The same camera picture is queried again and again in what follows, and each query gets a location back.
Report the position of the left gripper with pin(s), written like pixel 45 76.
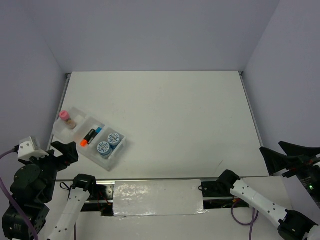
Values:
pixel 70 154

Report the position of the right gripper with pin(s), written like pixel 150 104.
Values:
pixel 274 160

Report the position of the orange cap highlighter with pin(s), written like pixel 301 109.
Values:
pixel 87 138

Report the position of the blue jar sideways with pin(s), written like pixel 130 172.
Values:
pixel 104 149

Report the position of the blue cap highlighter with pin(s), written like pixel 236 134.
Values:
pixel 95 133

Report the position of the pink lid pencil tube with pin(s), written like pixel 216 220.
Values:
pixel 66 118

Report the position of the blue jar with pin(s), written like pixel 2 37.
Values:
pixel 114 140

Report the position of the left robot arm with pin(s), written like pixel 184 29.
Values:
pixel 33 187

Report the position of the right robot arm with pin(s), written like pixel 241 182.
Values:
pixel 290 224

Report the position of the clear plastic organizer tray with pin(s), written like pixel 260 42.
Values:
pixel 95 140

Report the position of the silver foil tape patch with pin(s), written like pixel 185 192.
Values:
pixel 157 198

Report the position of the metal table rail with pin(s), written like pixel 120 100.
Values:
pixel 113 180

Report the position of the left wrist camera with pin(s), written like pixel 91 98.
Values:
pixel 30 147

